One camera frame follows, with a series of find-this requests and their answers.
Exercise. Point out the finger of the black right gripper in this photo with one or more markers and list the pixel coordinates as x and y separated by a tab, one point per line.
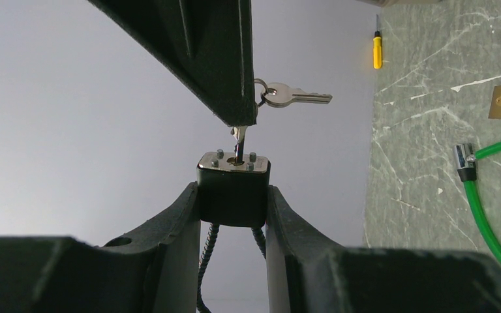
207	45

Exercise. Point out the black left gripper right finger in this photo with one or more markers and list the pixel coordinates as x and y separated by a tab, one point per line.
309	272

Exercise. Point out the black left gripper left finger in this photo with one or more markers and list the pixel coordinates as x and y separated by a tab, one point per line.
152	268

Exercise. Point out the green cable lock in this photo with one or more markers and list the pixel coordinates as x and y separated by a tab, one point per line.
465	164

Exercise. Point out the yellow screwdriver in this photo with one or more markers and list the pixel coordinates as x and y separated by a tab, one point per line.
377	53

